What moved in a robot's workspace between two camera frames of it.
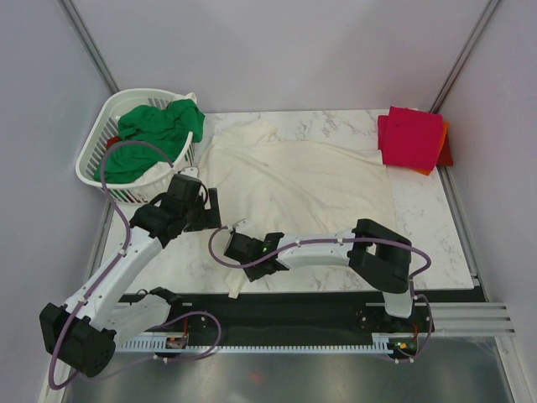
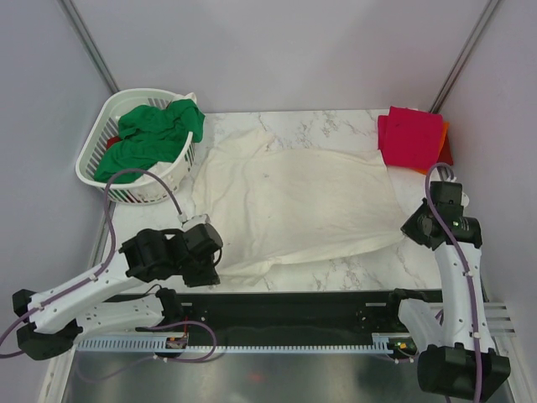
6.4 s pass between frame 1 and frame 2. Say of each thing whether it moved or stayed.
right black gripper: moved
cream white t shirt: stayed
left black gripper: moved
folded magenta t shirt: stayed
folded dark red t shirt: stayed
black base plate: stayed
